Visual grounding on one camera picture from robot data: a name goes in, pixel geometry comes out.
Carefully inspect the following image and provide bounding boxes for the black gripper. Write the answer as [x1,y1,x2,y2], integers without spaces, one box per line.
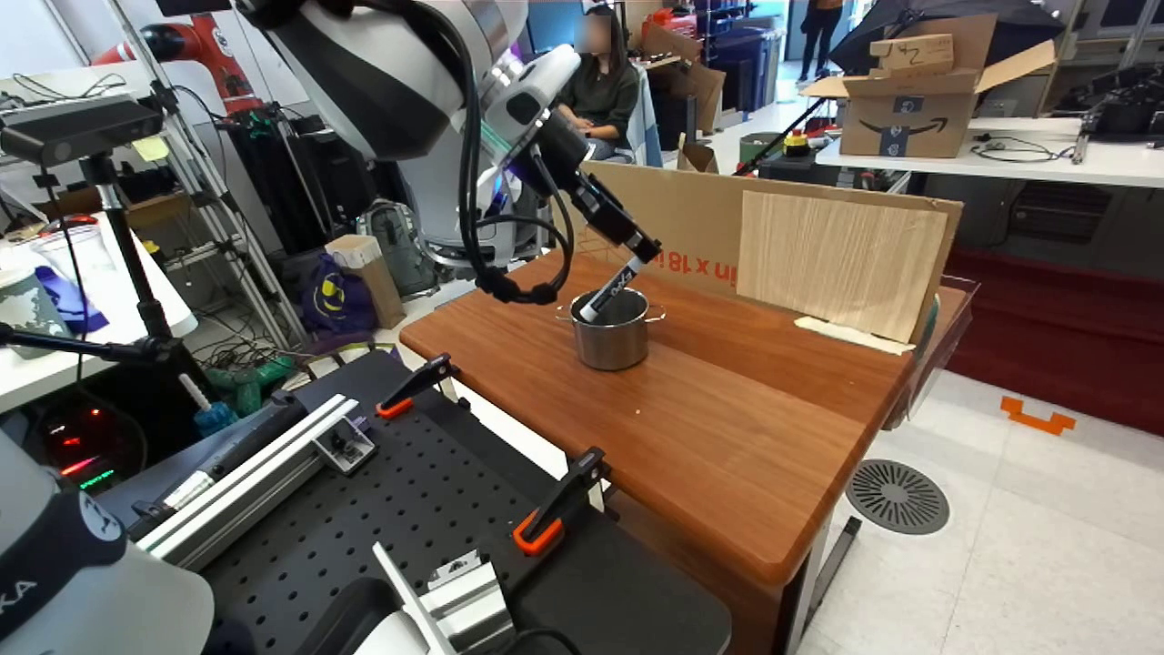
[532,113,664,278]

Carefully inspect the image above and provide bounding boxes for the black and white marker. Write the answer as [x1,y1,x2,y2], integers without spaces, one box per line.
[573,251,649,329]

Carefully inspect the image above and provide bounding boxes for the small steel pot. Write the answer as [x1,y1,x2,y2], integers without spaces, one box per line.
[562,284,668,374]

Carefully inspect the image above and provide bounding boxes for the orange floor marker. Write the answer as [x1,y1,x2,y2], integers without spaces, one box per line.
[995,393,1079,442]

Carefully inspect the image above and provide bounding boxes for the brown cardboard panel red print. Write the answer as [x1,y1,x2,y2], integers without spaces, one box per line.
[569,156,967,294]

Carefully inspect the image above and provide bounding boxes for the woman in dark top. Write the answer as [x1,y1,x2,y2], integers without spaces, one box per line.
[556,5,649,164]

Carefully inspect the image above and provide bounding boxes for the pale corrugated board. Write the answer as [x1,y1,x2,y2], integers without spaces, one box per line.
[736,185,955,345]

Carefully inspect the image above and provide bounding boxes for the black orange bar clamp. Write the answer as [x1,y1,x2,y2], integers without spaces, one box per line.
[507,448,618,559]
[371,353,465,426]

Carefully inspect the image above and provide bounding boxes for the tan paper box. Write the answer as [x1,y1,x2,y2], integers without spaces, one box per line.
[325,228,412,333]

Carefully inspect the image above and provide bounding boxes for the open cardboard shipping box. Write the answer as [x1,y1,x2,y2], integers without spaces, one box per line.
[804,11,1063,164]

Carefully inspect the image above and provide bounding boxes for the blue bag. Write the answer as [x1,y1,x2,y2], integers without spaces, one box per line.
[286,248,383,345]

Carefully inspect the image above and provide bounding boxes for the black perforated breadboard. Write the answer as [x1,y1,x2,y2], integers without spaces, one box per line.
[93,351,740,655]

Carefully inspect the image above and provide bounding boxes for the black desktop tower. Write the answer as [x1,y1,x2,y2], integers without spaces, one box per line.
[223,107,383,251]

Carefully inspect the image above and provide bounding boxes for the round metal floor drain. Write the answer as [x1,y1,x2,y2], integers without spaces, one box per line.
[845,455,952,539]

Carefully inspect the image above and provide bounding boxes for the white office table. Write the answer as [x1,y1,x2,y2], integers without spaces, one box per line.
[815,113,1164,193]

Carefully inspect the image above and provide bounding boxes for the green tool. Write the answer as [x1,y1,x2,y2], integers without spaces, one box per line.
[194,353,299,437]

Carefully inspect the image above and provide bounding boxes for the white navy rounded device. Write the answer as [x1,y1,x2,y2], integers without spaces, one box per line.
[0,431,217,655]

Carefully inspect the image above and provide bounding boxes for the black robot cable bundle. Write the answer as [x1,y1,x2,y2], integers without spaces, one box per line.
[455,22,582,311]

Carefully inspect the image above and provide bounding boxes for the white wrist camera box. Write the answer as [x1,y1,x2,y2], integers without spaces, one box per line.
[481,43,584,139]

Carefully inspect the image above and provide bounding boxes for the aluminium extrusion rail with plate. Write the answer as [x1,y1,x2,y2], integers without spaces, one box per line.
[131,393,383,567]

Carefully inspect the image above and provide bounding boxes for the black camera tripod stand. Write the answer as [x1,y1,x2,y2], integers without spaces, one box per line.
[0,80,202,371]

